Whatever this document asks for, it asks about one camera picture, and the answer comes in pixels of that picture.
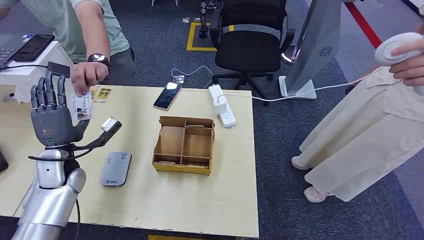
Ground black robot mechanism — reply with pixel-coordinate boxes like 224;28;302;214
198;0;224;40

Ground black office chair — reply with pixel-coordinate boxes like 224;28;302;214
209;0;296;108

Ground yellow floor tape square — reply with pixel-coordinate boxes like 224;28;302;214
148;234;213;240
186;21;235;53

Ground person's left hand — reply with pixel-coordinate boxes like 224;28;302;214
70;61;110;98

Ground white power strip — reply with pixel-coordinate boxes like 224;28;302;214
208;84;237;129

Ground person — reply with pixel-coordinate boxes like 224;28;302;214
290;23;424;204
0;0;136;98

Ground person's hand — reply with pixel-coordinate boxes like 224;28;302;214
389;36;424;88

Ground long white cable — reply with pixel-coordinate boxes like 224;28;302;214
216;66;385;102

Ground white handheld controller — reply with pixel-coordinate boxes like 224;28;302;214
374;32;424;97

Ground white plug adapter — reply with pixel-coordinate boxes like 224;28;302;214
212;93;228;116

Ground smartphone with pink edge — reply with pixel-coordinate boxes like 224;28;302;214
152;82;183;112

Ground crumpled white tissue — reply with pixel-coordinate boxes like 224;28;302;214
13;82;38;104

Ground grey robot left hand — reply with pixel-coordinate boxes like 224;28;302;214
30;70;91;149

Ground white desk stand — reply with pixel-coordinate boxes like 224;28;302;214
0;40;75;104

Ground black wristwatch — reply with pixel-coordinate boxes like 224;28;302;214
86;52;110;69

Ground black phone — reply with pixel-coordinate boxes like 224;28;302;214
11;34;56;63

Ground white ID card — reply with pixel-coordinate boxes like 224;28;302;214
71;92;93;121

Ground wooden compartment box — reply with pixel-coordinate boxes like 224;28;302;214
152;115;216;176

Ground black flat object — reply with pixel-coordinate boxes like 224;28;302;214
0;150;10;174

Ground yellow green card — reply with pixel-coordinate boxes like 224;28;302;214
93;87;112;104

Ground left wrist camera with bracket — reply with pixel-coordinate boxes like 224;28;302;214
70;116;123;152

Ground dark laptop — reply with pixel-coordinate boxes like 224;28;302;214
0;33;36;70

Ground grey standing kiosk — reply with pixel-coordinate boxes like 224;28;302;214
278;0;344;101

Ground white floor cable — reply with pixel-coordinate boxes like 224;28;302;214
170;65;215;89

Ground grey card reader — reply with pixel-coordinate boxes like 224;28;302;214
99;151;133;187

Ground black USB hub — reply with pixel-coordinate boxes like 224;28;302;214
47;61;71;79

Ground thin black cable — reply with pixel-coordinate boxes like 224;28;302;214
0;63;50;71

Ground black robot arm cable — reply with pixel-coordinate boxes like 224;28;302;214
28;148;95;240

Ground red floor tape line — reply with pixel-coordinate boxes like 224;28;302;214
344;1;383;50

